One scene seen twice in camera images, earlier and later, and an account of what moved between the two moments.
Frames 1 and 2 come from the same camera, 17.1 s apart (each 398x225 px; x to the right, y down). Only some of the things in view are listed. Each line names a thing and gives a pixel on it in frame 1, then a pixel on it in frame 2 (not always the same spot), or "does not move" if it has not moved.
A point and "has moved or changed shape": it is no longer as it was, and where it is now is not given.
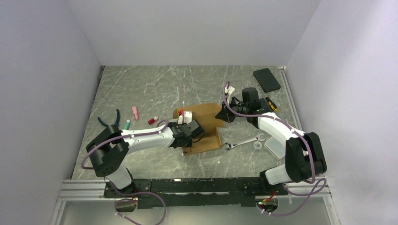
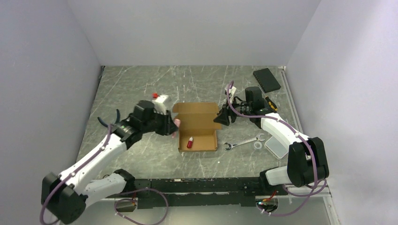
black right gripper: (225, 114) does not move
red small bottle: (152, 120) has moved or changed shape
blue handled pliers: (117, 121) does not move
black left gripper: (190, 143) to (169, 127)
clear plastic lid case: (277, 147) does not move
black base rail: (194, 192) does not move
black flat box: (266, 80) does not move
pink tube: (135, 112) has moved or changed shape
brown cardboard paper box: (210, 116) does not move
